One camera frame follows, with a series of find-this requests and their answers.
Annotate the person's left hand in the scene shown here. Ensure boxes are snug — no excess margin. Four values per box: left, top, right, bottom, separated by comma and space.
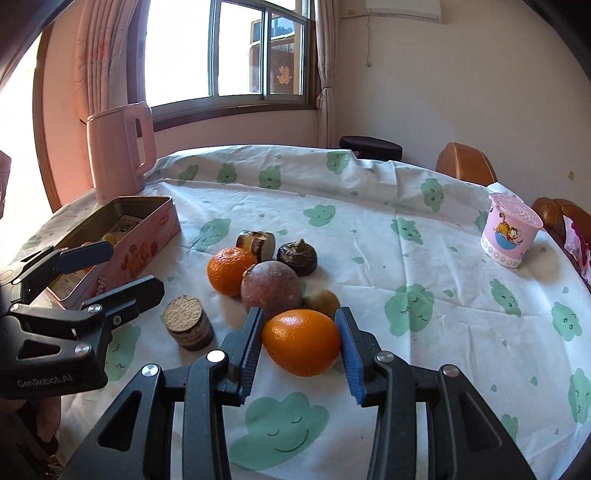
28, 396, 63, 446

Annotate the smooth orange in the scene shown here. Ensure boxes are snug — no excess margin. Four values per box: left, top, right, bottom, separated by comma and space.
262, 309, 342, 378

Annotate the pink floral curtain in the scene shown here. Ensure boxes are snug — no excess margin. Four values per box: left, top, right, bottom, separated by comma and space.
74, 0, 153, 125

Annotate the brown leather sofa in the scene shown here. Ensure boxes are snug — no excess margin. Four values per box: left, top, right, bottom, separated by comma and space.
531, 198, 591, 259

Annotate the pink floral cushion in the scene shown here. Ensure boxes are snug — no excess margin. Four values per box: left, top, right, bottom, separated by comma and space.
564, 220, 591, 291

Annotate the wooden framed side window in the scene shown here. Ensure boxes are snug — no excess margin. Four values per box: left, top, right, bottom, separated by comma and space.
0, 23, 63, 217

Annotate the brown kiwi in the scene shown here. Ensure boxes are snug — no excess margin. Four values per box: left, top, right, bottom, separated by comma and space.
302, 288, 341, 324

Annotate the bumpy tangerine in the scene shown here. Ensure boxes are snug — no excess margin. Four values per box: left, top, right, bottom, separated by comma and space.
207, 247, 258, 297

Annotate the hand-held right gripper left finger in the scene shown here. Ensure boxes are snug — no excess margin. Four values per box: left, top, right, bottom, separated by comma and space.
60, 307, 266, 480

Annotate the purple passion fruit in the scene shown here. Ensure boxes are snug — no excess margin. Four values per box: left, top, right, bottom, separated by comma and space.
240, 261, 303, 321

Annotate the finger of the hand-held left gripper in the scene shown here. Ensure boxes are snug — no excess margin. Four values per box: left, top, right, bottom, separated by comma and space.
6, 240, 115, 304
10, 275, 165, 360

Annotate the dark water chestnut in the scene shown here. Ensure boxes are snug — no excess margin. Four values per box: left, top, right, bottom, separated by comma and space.
276, 239, 318, 277

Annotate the white air conditioner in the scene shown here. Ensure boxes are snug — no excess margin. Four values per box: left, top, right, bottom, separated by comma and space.
365, 0, 441, 23

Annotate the pink cartoon cup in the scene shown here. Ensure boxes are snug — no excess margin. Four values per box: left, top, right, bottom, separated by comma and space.
480, 191, 544, 269

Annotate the pink electric kettle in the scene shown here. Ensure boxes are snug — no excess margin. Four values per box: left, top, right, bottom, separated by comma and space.
86, 102, 158, 205

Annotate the white tablecloth with green clouds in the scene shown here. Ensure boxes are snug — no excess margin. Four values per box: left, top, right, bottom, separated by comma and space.
0, 144, 591, 480

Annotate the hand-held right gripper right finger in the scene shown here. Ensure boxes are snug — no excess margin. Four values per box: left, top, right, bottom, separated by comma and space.
335, 307, 539, 480

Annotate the stack of round brown biscuits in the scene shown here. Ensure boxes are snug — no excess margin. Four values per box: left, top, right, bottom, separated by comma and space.
163, 295, 214, 352

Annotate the dark round stool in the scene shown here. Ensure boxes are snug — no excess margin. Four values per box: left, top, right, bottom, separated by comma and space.
339, 135, 403, 162

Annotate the brown leather armchair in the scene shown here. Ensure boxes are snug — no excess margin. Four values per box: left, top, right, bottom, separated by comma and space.
435, 142, 498, 188

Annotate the pale narrow curtain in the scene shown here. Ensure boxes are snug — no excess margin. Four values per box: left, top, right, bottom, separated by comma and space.
314, 0, 340, 149

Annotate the pink tin box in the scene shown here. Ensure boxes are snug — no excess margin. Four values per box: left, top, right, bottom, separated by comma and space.
44, 195, 182, 311

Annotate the sliding glass window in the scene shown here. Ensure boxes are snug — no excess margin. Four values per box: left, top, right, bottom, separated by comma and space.
127, 0, 324, 132

